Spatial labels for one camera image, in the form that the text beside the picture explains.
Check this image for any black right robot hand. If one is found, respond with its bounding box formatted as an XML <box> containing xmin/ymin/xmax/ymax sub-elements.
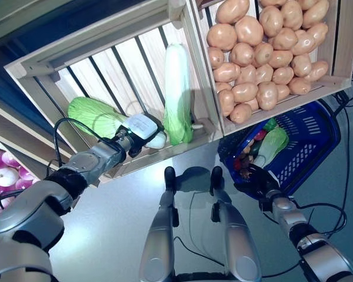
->
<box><xmin>234</xmin><ymin>163</ymin><xmax>282</xmax><ymax>201</ymax></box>

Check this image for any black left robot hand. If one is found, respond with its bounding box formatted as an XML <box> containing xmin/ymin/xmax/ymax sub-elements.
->
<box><xmin>119</xmin><ymin>114</ymin><xmax>165</xmax><ymax>156</ymax></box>

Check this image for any napa cabbage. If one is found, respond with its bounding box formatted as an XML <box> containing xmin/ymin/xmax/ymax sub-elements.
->
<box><xmin>254</xmin><ymin>126</ymin><xmax>289</xmax><ymax>169</ymax></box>
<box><xmin>67</xmin><ymin>96</ymin><xmax>167</xmax><ymax>149</ymax></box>
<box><xmin>163</xmin><ymin>42</ymin><xmax>194</xmax><ymax>145</ymax></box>

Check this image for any blue plastic shopping basket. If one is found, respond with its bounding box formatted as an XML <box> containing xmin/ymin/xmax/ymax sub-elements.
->
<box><xmin>217</xmin><ymin>99</ymin><xmax>342</xmax><ymax>195</ymax></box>

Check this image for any silver right robot leg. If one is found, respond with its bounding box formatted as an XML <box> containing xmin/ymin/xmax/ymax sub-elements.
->
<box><xmin>209</xmin><ymin>166</ymin><xmax>263</xmax><ymax>282</ymax></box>

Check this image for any small green pepper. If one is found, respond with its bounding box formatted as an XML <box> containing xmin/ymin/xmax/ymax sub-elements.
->
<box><xmin>263</xmin><ymin>117</ymin><xmax>279</xmax><ymax>132</ymax></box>

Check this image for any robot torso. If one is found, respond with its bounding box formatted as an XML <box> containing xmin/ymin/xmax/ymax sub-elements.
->
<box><xmin>173</xmin><ymin>271</ymin><xmax>233</xmax><ymax>282</ymax></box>

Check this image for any slatted wooden cabbage crate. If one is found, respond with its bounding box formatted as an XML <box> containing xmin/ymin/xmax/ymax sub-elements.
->
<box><xmin>4</xmin><ymin>0</ymin><xmax>224</xmax><ymax>184</ymax></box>

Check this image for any wooden potato crate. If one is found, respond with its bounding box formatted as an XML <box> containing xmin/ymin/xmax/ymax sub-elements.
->
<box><xmin>191</xmin><ymin>0</ymin><xmax>353</xmax><ymax>136</ymax></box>

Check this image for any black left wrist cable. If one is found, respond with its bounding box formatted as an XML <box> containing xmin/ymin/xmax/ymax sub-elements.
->
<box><xmin>48</xmin><ymin>117</ymin><xmax>121</xmax><ymax>177</ymax></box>

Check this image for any wooden display shelf frame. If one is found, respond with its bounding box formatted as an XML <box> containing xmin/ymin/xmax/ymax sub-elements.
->
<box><xmin>0</xmin><ymin>0</ymin><xmax>177</xmax><ymax>189</ymax></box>

